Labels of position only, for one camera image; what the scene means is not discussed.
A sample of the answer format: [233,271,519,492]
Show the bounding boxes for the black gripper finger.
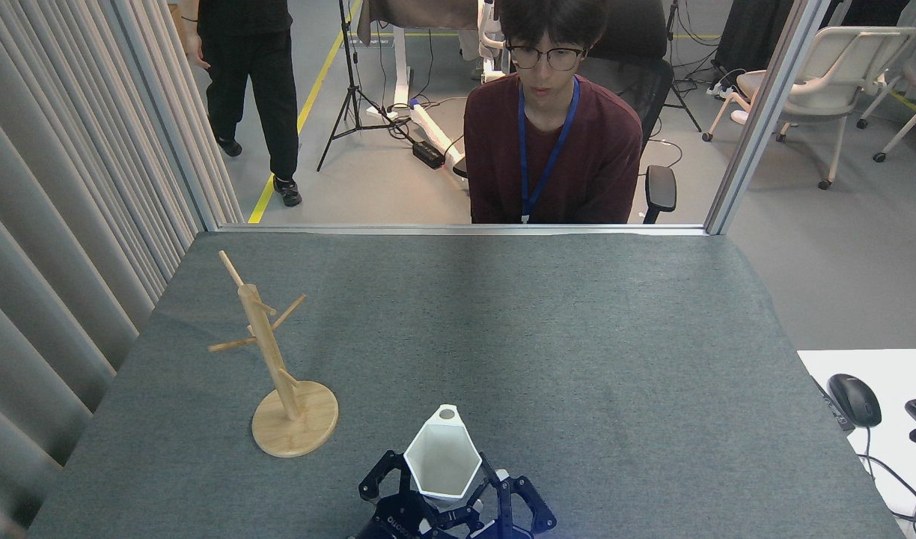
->
[431,454,498,531]
[494,469,516,537]
[512,475,558,535]
[358,449,409,502]

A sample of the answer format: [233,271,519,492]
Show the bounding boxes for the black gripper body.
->
[449,521,540,539]
[348,492,444,539]

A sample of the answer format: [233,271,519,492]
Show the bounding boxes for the white faceted cup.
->
[403,405,483,501]

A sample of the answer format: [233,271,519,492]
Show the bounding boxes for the wooden cup rack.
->
[208,250,340,458]

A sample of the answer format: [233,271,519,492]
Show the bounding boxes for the dark grey felt table mat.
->
[28,231,904,539]

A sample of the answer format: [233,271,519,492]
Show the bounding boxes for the black power adapter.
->
[412,141,447,170]

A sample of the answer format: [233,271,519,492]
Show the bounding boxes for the black computer mouse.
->
[828,374,883,429]

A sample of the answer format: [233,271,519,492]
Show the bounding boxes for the person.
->
[463,0,644,224]
[180,0,304,208]

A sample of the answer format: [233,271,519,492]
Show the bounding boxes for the grey pleated curtain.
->
[0,0,243,539]

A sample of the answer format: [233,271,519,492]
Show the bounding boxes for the black office chair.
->
[576,0,678,224]

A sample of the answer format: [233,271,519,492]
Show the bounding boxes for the black-rimmed glasses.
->
[505,41,590,73]

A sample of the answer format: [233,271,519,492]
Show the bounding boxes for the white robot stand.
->
[459,0,508,84]

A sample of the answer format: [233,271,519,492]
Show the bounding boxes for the black slim tripod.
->
[662,0,703,133]

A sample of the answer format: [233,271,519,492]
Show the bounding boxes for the brown desk cover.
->
[357,0,480,44]

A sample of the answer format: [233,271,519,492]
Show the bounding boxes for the black hanging cloth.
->
[714,0,797,74]

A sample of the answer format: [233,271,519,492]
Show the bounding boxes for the white office chair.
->
[701,26,916,190]

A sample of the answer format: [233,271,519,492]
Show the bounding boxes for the silver frame rail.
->
[217,223,708,237]

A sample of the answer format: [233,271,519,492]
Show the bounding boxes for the blue lanyard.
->
[518,77,581,224]

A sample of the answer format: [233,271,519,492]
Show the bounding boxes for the black mouse cable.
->
[858,427,916,523]

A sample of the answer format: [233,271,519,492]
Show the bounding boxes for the black floor cable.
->
[383,45,474,162]

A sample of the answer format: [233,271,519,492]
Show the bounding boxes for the white desk frame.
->
[366,26,470,182]

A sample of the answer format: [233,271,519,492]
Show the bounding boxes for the silver frame post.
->
[704,0,833,236]

